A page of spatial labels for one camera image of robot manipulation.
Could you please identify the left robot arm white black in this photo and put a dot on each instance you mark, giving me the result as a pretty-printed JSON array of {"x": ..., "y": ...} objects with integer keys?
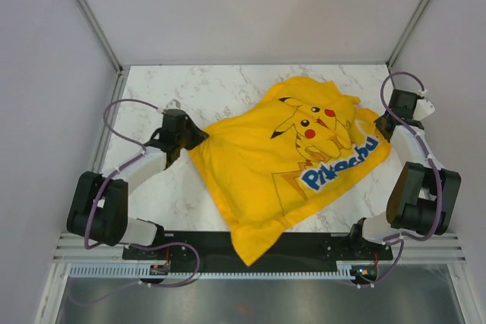
[{"x": 99, "y": 209}]

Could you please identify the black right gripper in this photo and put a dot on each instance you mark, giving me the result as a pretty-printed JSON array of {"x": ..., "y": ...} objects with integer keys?
[{"x": 377, "y": 122}]

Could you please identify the aluminium corner post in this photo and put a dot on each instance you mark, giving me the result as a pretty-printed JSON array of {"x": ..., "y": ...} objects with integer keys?
[
  {"x": 100, "y": 35},
  {"x": 416, "y": 16}
]

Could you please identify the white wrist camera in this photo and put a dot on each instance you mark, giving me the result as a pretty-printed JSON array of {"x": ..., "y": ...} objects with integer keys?
[
  {"x": 173, "y": 104},
  {"x": 424, "y": 107}
]

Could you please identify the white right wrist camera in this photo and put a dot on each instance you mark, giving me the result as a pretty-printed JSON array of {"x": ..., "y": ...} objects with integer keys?
[{"x": 424, "y": 107}]

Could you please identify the aluminium front frame rail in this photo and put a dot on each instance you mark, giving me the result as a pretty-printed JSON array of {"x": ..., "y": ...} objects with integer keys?
[{"x": 439, "y": 249}]

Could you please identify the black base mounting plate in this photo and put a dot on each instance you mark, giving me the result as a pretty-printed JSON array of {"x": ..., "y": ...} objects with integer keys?
[{"x": 292, "y": 252}]

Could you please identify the right aluminium corner post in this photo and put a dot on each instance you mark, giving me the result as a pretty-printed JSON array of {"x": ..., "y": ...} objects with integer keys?
[{"x": 416, "y": 16}]

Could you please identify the white slotted cable duct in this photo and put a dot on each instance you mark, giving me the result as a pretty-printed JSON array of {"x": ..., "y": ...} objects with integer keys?
[{"x": 150, "y": 272}]

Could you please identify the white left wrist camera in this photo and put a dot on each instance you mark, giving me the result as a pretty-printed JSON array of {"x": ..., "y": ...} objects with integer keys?
[{"x": 173, "y": 104}]

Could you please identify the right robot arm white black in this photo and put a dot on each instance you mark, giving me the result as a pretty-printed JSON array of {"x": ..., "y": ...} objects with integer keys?
[{"x": 422, "y": 202}]

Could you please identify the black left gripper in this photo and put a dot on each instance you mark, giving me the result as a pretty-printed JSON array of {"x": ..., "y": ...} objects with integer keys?
[{"x": 198, "y": 136}]

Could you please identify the yellow pillowcase with logo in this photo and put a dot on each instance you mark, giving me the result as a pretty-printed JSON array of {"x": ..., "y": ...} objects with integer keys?
[{"x": 298, "y": 150}]

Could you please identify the left aluminium corner post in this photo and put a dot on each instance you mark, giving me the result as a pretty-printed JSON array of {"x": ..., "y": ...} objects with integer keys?
[{"x": 100, "y": 35}]

